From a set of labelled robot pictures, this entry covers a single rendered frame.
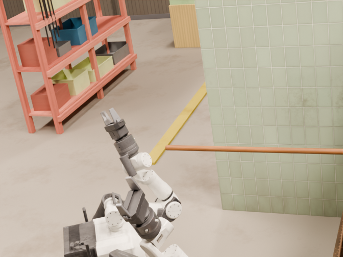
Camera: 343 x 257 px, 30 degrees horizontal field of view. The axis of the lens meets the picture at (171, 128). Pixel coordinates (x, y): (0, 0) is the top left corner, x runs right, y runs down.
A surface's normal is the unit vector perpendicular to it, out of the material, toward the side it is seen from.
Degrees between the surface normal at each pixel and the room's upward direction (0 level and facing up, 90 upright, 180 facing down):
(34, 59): 90
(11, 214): 0
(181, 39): 90
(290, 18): 90
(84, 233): 0
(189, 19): 90
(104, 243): 0
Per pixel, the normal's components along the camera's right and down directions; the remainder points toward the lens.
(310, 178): -0.34, 0.43
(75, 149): -0.14, -0.90
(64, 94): 0.95, -0.01
